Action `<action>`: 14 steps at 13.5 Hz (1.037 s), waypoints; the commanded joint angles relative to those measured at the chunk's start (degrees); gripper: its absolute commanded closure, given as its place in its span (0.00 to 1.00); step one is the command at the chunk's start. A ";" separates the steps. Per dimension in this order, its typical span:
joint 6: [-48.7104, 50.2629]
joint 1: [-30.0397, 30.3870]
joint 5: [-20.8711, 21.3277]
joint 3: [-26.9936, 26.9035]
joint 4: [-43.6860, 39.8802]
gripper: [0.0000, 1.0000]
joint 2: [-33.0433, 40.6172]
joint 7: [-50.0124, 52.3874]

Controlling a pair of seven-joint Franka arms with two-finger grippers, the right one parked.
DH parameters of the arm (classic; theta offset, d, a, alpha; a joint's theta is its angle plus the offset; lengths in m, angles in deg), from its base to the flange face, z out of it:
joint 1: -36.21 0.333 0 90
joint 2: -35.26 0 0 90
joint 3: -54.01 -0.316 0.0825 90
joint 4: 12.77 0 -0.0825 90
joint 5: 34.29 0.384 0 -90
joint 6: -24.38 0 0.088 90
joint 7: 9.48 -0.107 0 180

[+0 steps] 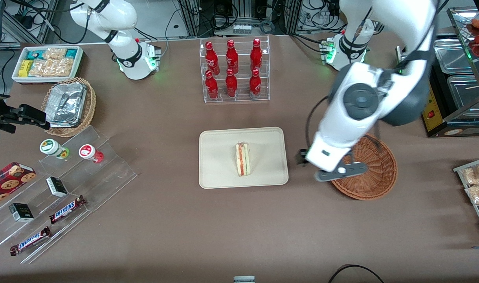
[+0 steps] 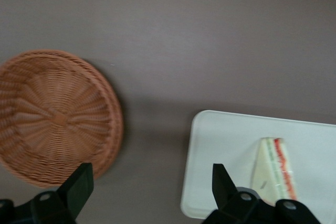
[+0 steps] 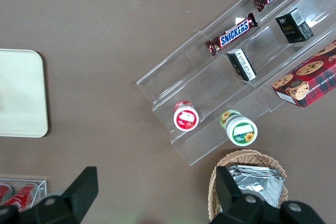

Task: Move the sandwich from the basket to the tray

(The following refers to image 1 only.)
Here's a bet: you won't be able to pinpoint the round brown wicker basket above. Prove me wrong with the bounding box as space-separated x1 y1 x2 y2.
330 132 398 201

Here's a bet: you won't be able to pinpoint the aluminium frame rack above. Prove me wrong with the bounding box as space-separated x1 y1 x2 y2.
176 0 307 38

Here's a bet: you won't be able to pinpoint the black yellow food warmer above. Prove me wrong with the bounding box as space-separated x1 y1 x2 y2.
420 6 479 138

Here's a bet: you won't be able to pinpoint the red cookie box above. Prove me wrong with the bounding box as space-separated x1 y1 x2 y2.
0 162 37 209

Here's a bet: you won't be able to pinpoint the coiled grey cable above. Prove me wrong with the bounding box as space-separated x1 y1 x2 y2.
259 19 276 35

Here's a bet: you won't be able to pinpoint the red cola bottle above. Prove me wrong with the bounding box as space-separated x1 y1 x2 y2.
225 68 238 98
249 69 262 99
205 70 219 100
250 38 263 74
205 41 220 76
226 39 239 75

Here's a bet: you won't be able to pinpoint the small clear cracker bag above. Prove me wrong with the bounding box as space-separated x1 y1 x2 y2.
43 48 68 62

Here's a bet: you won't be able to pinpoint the triangle sandwich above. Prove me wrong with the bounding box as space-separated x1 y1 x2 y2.
235 142 252 177

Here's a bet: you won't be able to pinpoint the yellow snack packet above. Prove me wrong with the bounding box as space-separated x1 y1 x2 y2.
18 59 34 78

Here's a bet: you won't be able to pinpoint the green lid cup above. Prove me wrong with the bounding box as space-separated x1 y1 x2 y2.
39 138 70 160

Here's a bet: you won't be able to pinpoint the silver box with green light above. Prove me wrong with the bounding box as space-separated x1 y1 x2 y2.
395 45 406 75

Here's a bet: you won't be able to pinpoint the white rectangular snack bin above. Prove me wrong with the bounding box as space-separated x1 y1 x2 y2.
11 45 85 85

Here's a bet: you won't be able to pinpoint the large clear cracker bag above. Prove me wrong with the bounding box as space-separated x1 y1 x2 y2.
28 58 75 78

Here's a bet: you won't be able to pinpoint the snickers chocolate bar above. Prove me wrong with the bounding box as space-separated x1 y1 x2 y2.
48 195 87 225
9 226 52 257

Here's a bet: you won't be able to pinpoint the steel warmer pan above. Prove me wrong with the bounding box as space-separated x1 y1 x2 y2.
432 38 479 75
446 74 479 109

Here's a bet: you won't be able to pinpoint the small black box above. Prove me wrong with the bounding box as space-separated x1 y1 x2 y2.
8 202 35 223
45 176 69 198

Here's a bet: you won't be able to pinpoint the red lid cup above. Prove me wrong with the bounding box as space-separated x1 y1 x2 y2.
78 144 105 164

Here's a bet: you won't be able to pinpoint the clear acrylic step display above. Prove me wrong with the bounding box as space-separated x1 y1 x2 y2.
0 125 138 265

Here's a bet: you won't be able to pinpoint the metal wire rack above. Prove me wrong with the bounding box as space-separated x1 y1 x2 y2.
453 156 479 241

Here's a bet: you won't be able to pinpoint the black table cable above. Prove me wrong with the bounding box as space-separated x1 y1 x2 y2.
327 264 385 283

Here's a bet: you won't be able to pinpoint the clear acrylic bottle rack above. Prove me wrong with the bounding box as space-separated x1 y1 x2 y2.
199 35 271 104

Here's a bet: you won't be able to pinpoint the beige plastic tray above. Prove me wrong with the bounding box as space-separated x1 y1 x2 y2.
198 127 290 190

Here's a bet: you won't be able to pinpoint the stacked foil containers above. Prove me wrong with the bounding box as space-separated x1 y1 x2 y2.
46 82 88 129

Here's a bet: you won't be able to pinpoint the oval light wicker basket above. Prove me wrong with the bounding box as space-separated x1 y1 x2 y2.
40 77 97 138

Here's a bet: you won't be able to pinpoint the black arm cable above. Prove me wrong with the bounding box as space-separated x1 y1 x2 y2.
305 95 331 153

